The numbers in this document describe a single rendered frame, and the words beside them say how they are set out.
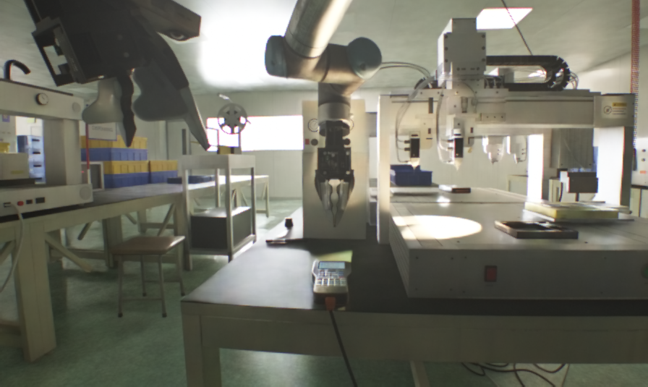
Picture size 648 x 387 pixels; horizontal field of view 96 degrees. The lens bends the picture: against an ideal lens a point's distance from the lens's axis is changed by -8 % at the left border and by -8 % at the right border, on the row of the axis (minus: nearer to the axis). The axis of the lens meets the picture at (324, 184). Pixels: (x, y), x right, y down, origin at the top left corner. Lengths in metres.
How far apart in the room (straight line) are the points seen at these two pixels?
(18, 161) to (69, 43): 2.02
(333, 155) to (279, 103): 7.76
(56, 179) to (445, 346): 2.22
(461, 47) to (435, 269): 0.62
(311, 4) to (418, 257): 0.46
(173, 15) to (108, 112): 0.14
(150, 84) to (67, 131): 2.02
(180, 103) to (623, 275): 0.77
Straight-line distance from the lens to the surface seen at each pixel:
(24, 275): 2.13
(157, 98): 0.35
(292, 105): 8.32
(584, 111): 1.23
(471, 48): 1.01
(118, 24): 0.37
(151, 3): 0.41
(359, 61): 0.63
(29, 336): 2.22
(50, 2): 0.39
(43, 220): 2.15
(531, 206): 1.07
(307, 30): 0.54
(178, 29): 0.43
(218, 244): 3.13
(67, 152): 2.36
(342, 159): 0.66
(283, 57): 0.59
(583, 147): 1.59
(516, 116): 1.13
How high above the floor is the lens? 1.02
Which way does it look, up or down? 4 degrees down
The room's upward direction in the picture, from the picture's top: straight up
